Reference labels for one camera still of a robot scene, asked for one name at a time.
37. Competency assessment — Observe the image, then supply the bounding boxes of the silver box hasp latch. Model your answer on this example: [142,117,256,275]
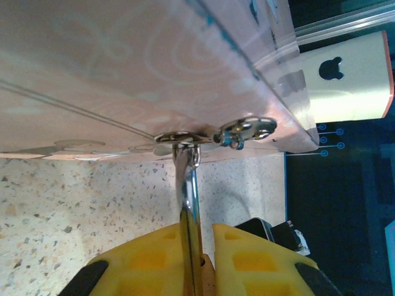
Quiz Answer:
[153,116,278,152]

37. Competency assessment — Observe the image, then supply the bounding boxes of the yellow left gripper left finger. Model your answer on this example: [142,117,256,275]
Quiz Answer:
[66,223,186,296]

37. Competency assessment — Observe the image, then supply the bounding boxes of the aluminium frame post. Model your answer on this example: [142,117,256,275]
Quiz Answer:
[293,1,395,44]

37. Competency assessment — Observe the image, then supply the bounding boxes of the pink illustrated tin box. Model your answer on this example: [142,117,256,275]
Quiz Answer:
[0,0,320,163]

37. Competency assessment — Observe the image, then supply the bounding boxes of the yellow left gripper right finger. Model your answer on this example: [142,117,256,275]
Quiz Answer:
[211,223,344,296]

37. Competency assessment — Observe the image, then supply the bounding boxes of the cream utensil holder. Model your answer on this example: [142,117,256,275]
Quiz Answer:
[296,30,395,123]

